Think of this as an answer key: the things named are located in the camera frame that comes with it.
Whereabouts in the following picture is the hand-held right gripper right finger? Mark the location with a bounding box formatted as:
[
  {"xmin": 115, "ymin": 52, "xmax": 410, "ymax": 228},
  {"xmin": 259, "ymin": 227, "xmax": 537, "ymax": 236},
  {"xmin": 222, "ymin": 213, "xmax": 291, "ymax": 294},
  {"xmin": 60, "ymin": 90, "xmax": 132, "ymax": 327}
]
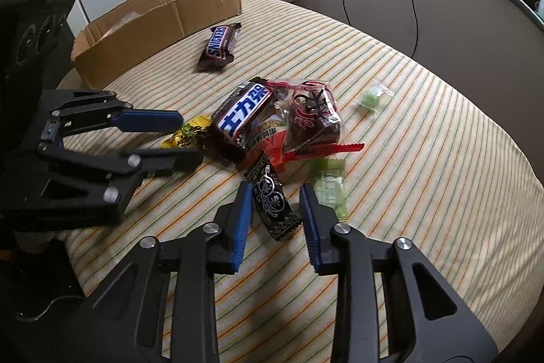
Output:
[{"xmin": 299, "ymin": 183, "xmax": 500, "ymax": 363}]

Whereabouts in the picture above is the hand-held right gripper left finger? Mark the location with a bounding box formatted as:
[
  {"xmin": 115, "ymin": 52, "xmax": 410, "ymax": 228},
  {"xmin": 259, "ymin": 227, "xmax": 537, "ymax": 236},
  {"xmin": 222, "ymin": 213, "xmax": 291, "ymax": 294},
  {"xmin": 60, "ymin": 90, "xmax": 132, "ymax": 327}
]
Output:
[{"xmin": 55, "ymin": 181, "xmax": 256, "ymax": 363}]

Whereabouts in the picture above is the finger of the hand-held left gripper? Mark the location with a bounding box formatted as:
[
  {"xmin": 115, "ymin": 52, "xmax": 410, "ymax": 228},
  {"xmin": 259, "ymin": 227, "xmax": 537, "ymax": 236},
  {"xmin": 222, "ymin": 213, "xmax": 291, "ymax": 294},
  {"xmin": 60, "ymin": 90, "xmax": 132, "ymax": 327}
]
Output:
[
  {"xmin": 0, "ymin": 142, "xmax": 205, "ymax": 225},
  {"xmin": 40, "ymin": 88, "xmax": 184, "ymax": 153}
]

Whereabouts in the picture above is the yellow candy packet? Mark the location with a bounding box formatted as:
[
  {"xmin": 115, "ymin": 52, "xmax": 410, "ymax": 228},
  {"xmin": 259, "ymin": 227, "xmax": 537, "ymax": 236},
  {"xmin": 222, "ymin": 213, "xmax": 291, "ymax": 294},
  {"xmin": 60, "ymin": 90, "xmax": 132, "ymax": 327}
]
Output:
[{"xmin": 160, "ymin": 114, "xmax": 213, "ymax": 149}]

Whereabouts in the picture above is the black patterned candy packet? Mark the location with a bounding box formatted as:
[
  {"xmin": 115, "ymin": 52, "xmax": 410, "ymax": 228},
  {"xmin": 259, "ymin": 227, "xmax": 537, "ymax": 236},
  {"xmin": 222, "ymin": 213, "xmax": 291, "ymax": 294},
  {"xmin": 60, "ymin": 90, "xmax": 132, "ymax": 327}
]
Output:
[{"xmin": 244, "ymin": 152, "xmax": 300, "ymax": 242}]

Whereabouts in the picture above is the green candy packet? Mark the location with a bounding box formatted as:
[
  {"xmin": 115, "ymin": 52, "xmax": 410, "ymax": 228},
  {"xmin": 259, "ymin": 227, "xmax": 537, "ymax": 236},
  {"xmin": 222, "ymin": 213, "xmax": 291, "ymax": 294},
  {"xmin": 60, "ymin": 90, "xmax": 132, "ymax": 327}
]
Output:
[{"xmin": 308, "ymin": 158, "xmax": 350, "ymax": 224}]

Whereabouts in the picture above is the chocolate bar white blue label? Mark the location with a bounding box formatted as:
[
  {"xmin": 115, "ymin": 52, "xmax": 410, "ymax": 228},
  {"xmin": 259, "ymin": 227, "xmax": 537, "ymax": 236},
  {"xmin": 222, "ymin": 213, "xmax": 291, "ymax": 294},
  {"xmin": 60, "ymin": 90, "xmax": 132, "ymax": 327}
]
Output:
[{"xmin": 207, "ymin": 80, "xmax": 276, "ymax": 165}]

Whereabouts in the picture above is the brown chocolate bar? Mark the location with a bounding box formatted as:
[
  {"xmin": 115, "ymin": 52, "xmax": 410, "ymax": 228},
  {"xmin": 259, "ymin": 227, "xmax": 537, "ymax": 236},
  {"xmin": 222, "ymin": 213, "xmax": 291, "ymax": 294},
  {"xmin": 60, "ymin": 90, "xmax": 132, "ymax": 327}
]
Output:
[{"xmin": 196, "ymin": 23, "xmax": 242, "ymax": 72}]

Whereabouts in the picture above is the clear red-edged candy bag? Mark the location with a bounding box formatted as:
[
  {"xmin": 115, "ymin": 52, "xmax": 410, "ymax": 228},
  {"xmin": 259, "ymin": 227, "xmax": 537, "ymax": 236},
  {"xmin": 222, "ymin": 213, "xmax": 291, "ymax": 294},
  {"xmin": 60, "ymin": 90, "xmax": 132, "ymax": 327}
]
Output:
[{"xmin": 251, "ymin": 77, "xmax": 365, "ymax": 168}]

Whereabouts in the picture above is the cardboard box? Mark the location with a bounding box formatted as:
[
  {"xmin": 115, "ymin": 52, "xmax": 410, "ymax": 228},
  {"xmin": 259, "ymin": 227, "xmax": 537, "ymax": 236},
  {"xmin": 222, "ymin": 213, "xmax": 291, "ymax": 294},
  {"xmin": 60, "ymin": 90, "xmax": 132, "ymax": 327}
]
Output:
[{"xmin": 70, "ymin": 0, "xmax": 243, "ymax": 92}]

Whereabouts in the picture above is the clear small green candy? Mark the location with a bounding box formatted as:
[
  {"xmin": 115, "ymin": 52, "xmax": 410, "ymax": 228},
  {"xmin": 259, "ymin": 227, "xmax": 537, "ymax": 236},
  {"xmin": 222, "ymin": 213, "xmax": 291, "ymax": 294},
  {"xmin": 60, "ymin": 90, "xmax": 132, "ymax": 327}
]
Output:
[{"xmin": 354, "ymin": 78, "xmax": 395, "ymax": 115}]

